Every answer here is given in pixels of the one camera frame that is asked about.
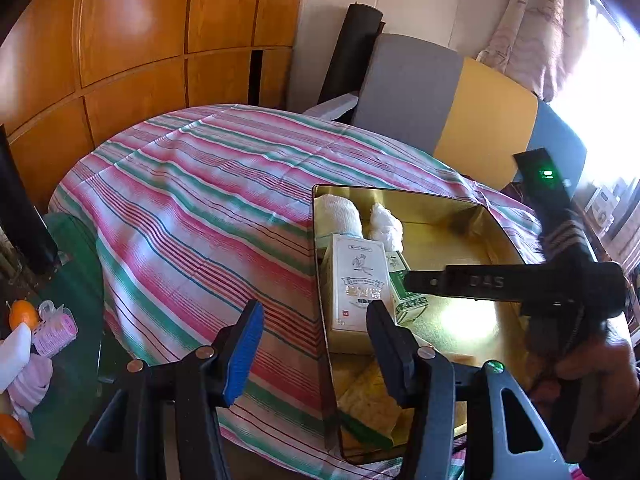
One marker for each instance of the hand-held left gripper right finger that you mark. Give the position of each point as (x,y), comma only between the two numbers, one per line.
(395,360)

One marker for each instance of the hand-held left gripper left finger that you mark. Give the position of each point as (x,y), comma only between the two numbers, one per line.
(245,355)

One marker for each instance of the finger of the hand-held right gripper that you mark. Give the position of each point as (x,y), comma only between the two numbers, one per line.
(465,282)

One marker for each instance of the gold tin box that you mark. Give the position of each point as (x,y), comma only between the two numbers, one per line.
(475,325)

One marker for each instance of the yellow white snack packet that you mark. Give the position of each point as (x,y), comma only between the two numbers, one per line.
(370,400)

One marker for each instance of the green and white small box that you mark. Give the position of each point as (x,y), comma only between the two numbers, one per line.
(410,307)

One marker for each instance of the white cardboard box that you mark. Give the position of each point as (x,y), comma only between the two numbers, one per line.
(355,280)

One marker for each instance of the white towel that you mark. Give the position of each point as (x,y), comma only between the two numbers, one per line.
(340,215)
(385,227)

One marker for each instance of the person's right hand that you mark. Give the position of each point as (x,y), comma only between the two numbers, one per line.
(610,365)

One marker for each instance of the striped table cloth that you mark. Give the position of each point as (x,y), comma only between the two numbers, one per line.
(200,210)

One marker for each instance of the window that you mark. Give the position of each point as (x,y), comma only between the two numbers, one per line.
(600,110)

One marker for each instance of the green mat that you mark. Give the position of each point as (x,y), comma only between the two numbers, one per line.
(75,285)

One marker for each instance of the pink ribbed plastic container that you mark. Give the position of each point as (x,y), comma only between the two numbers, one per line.
(55,330)

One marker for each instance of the grey yellow blue chair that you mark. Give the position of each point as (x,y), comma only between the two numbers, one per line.
(410,90)

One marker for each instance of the pink striped cloth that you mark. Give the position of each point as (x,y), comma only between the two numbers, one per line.
(30,385)

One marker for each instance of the orange fruit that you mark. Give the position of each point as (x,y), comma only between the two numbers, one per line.
(22,314)
(12,432)

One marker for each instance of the black rolled mat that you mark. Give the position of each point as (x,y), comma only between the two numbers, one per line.
(350,50)

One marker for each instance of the pink patterned curtain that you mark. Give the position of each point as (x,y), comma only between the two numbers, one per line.
(540,25)

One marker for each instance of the black upright panel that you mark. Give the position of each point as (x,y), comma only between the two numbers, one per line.
(22,210)

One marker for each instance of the wooden wardrobe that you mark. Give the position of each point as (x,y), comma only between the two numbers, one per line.
(135,20)

